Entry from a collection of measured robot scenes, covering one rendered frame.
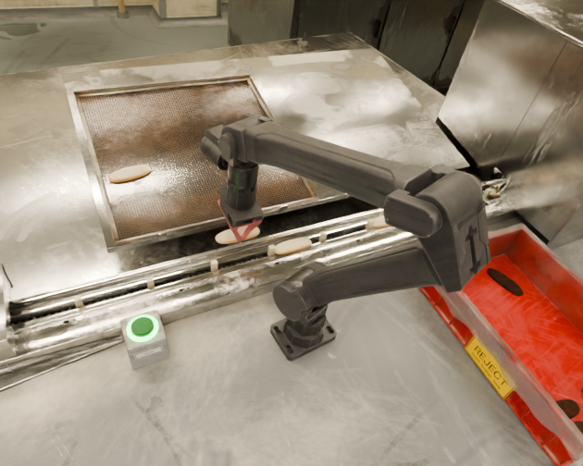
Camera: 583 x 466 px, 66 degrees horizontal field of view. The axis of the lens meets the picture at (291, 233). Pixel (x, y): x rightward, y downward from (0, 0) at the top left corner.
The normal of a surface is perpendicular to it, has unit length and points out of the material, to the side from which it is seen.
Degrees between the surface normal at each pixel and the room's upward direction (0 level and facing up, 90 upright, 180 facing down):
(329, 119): 10
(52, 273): 0
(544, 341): 0
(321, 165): 87
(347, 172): 87
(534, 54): 90
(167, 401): 0
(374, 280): 92
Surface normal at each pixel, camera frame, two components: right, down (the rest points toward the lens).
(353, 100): 0.20, -0.57
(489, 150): -0.89, 0.23
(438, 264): -0.72, 0.43
